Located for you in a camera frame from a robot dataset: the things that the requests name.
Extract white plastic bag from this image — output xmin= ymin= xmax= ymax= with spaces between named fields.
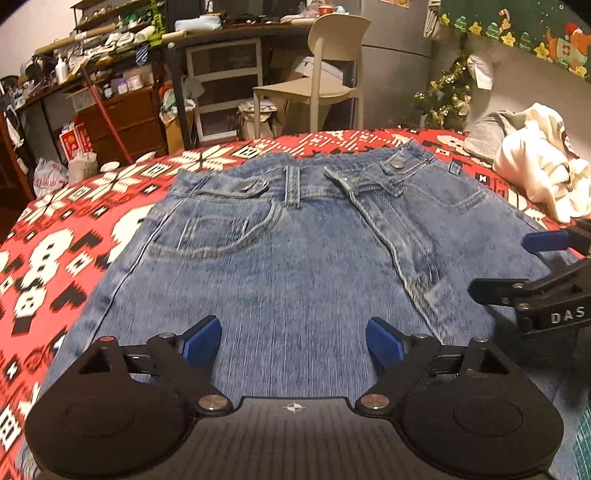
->
xmin=33 ymin=158 xmax=70 ymax=199

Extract red cardboard box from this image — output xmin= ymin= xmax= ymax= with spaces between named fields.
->
xmin=59 ymin=124 xmax=95 ymax=162

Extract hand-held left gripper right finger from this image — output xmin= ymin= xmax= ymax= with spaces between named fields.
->
xmin=355 ymin=316 xmax=514 ymax=414

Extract dark wooden desk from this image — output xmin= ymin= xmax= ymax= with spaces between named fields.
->
xmin=161 ymin=18 xmax=324 ymax=149

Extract grey refrigerator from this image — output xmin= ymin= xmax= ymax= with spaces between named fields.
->
xmin=355 ymin=0 xmax=437 ymax=130

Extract striped hanging cloth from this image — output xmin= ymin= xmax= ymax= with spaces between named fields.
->
xmin=424 ymin=0 xmax=441 ymax=38

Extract red-handled broom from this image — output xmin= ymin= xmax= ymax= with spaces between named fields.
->
xmin=82 ymin=65 xmax=134 ymax=164

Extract red patterned blanket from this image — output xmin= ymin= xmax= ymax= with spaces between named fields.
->
xmin=0 ymin=128 xmax=591 ymax=480

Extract beige plastic chair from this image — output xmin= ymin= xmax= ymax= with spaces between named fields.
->
xmin=252 ymin=13 xmax=372 ymax=138

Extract green cutting mat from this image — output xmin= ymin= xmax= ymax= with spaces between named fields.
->
xmin=570 ymin=401 xmax=591 ymax=480

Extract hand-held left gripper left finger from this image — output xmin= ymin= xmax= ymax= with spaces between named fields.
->
xmin=76 ymin=315 xmax=233 ymax=415

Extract white hanging cloth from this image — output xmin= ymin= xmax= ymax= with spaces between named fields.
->
xmin=467 ymin=54 xmax=495 ymax=90

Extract white drawer unit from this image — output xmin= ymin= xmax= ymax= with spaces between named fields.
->
xmin=186 ymin=38 xmax=263 ymax=139

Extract white stuffed bag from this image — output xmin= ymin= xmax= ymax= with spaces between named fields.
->
xmin=68 ymin=150 xmax=99 ymax=183

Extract light blue denim jeans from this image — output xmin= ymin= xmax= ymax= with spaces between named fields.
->
xmin=28 ymin=137 xmax=583 ymax=480

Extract cluttered storage shelf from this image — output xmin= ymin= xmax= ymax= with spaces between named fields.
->
xmin=25 ymin=0 xmax=169 ymax=112

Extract cream knit sweater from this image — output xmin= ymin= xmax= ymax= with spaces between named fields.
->
xmin=493 ymin=102 xmax=591 ymax=223

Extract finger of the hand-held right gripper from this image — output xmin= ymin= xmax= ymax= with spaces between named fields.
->
xmin=522 ymin=224 xmax=591 ymax=257
xmin=468 ymin=258 xmax=591 ymax=318

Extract small Christmas tree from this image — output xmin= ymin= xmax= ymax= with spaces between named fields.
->
xmin=413 ymin=51 xmax=474 ymax=130

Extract grey crumpled garment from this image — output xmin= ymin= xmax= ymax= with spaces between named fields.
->
xmin=463 ymin=110 xmax=527 ymax=164

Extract brown paper bag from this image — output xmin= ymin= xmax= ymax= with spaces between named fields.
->
xmin=159 ymin=108 xmax=197 ymax=155

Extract green Christmas wall banner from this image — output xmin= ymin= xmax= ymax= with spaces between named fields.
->
xmin=438 ymin=0 xmax=591 ymax=84

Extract brown wooden drawer cabinet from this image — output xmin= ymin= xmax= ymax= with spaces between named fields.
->
xmin=76 ymin=88 xmax=167 ymax=164

